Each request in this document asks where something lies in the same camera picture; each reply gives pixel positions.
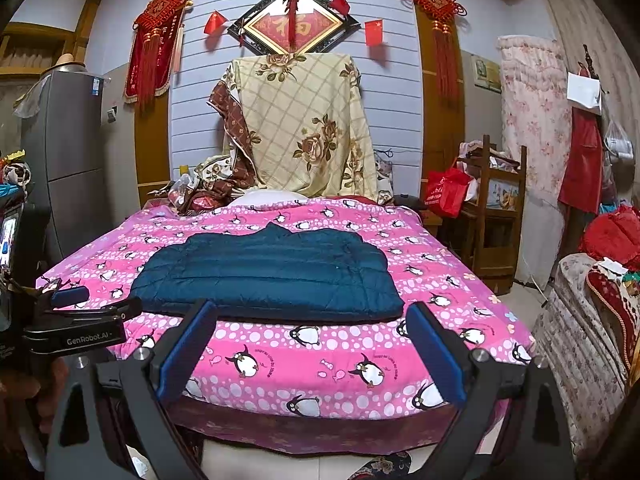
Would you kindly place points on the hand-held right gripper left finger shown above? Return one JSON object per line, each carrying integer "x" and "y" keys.
{"x": 187, "y": 345}

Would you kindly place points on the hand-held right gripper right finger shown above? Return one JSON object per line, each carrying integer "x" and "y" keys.
{"x": 435, "y": 350}

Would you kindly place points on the clear hanging plastic bag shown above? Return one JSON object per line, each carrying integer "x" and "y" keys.
{"x": 617, "y": 140}

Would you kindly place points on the white hanging paper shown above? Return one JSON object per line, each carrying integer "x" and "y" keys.
{"x": 584, "y": 92}

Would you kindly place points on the large red knot ornament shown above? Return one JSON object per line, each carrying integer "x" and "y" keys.
{"x": 432, "y": 0}
{"x": 160, "y": 10}

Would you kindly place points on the red hanging garment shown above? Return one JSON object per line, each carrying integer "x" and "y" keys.
{"x": 582, "y": 160}

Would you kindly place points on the grey refrigerator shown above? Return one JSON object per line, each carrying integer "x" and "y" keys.
{"x": 65, "y": 135}

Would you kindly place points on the beige floral sofa cover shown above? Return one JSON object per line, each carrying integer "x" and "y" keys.
{"x": 575, "y": 350}

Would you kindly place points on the red quilted cushion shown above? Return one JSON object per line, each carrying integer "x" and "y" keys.
{"x": 612, "y": 235}

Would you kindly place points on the colourful ornament bundle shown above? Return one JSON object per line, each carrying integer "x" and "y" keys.
{"x": 12, "y": 175}

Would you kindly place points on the small wall picture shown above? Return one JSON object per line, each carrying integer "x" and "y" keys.
{"x": 486, "y": 74}

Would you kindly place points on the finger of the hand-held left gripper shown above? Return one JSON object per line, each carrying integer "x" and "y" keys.
{"x": 100, "y": 310}
{"x": 70, "y": 296}

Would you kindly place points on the wall switch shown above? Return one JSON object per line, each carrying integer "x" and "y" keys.
{"x": 112, "y": 113}

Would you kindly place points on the pink penguin print blanket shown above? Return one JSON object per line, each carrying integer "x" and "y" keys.
{"x": 300, "y": 360}

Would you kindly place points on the wooden shelf stand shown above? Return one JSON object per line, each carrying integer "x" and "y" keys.
{"x": 482, "y": 240}

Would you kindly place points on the white pillow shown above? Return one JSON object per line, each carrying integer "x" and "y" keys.
{"x": 270, "y": 197}

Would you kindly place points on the beige patterned curtain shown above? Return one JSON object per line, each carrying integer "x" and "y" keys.
{"x": 600, "y": 35}

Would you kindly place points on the framed red character plaque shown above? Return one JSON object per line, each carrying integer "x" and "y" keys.
{"x": 310, "y": 25}

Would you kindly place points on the maroon floral bed sheet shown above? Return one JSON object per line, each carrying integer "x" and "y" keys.
{"x": 250, "y": 430}

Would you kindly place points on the black pouch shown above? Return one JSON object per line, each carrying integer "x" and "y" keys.
{"x": 410, "y": 201}

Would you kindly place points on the red shiny packet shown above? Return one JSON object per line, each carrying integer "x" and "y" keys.
{"x": 202, "y": 205}

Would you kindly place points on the beige floral checked quilt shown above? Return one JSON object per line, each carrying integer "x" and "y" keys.
{"x": 300, "y": 110}

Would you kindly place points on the small red flag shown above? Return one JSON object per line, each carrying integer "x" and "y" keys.
{"x": 374, "y": 32}
{"x": 341, "y": 1}
{"x": 216, "y": 22}

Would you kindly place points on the clear plastic bottle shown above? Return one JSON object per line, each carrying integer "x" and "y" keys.
{"x": 182, "y": 185}

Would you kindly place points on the dark blue puffer jacket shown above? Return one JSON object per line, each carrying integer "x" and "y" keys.
{"x": 270, "y": 270}

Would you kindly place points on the red fringed banner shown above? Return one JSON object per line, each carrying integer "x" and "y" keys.
{"x": 167, "y": 60}

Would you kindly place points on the wooden wall cabinet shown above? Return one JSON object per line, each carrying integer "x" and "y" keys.
{"x": 30, "y": 30}

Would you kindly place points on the red gold-trimmed blanket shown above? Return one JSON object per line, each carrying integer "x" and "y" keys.
{"x": 615, "y": 310}

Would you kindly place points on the red shopping bag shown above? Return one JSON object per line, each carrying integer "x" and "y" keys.
{"x": 447, "y": 190}

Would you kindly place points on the straw hat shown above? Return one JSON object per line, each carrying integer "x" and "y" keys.
{"x": 69, "y": 61}

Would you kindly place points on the dark floral rug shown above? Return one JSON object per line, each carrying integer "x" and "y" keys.
{"x": 382, "y": 467}

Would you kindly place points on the wooden headboard frame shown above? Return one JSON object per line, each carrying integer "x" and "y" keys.
{"x": 150, "y": 160}

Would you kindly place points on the brown patterned cloth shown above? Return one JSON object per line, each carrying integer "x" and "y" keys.
{"x": 230, "y": 120}

